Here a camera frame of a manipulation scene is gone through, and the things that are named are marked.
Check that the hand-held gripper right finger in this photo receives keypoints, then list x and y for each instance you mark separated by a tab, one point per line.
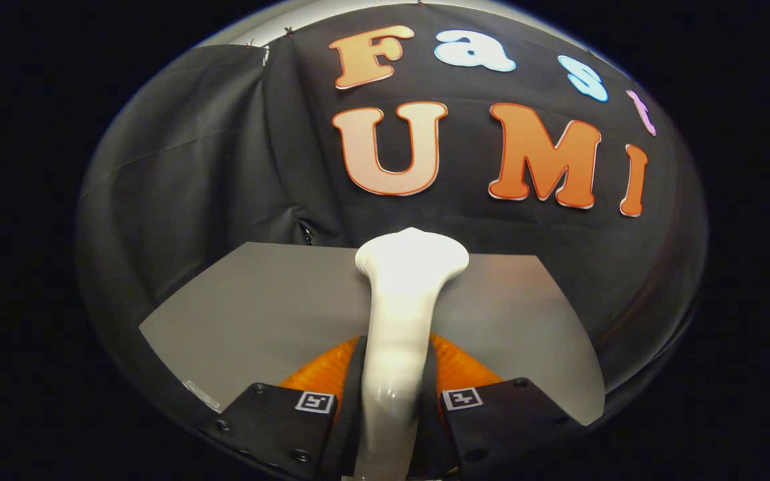
429	401

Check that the grey drawer cabinet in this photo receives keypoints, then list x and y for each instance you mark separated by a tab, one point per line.
278	307

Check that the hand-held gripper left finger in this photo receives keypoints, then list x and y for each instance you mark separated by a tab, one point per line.
355	401

